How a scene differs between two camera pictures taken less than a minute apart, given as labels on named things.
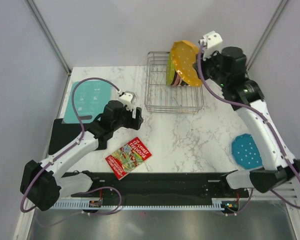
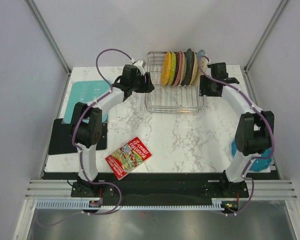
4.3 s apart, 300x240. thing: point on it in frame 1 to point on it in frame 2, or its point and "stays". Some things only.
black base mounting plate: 162,187 stays
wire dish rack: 159,97 stays
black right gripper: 216,55 to 204,80
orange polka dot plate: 183,53 to 166,68
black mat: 63,133 stays
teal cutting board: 91,98 stays
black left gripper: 134,123 to 148,87
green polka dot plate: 170,70 stays
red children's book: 127,158 stays
